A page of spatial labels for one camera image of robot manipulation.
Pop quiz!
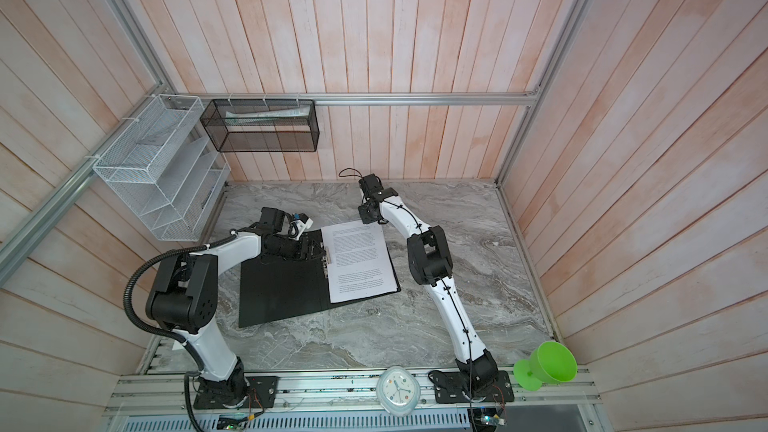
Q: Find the black corrugated cable conduit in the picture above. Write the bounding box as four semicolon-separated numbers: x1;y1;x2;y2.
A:
122;233;241;432

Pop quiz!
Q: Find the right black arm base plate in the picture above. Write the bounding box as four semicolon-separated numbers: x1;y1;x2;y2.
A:
428;370;514;404

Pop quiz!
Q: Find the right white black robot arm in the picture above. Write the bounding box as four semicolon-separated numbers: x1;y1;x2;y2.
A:
358;188;498;399

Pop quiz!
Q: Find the blue black file folder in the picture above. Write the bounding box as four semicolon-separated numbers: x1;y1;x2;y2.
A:
238;229;389;328

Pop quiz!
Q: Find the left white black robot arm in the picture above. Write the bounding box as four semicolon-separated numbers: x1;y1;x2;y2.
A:
145;207;325;408

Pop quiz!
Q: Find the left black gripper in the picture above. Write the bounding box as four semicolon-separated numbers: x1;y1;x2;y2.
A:
268;236;327;262

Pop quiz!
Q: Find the black mesh wall basket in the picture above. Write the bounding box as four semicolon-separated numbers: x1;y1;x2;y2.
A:
201;98;320;153

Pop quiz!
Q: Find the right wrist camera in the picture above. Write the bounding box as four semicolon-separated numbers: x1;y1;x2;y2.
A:
358;174;384;201

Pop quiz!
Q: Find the aluminium front rail frame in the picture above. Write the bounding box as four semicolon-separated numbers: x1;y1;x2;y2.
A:
99;368;612;431

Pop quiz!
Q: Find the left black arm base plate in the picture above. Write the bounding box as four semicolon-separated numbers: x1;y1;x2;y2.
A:
193;375;279;410

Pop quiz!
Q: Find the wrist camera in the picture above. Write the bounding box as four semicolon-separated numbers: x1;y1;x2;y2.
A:
358;174;384;201
288;213;313;240

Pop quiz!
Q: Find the white round clock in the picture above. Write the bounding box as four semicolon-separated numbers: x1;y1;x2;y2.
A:
375;366;421;417

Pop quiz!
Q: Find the white wire mesh shelf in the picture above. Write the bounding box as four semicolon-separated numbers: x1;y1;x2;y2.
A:
94;95;230;242

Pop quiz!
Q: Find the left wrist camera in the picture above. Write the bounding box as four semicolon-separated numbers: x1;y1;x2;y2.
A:
288;213;313;240

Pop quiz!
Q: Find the white printed paper stack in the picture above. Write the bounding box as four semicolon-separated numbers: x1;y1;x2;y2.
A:
321;220;399;304

